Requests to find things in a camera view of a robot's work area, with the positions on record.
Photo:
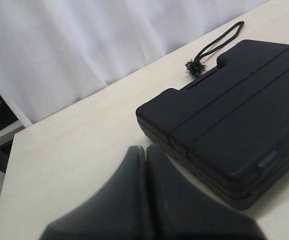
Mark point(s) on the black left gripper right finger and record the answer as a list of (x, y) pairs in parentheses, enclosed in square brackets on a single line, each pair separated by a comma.
[(182, 212)]

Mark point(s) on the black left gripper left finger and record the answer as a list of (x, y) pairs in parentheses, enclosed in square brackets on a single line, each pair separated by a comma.
[(114, 212)]

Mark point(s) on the black plastic carrying case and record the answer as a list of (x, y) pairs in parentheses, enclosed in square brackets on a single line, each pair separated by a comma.
[(229, 126)]

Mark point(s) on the white backdrop curtain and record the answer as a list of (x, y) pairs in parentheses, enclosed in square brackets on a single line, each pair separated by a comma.
[(54, 53)]

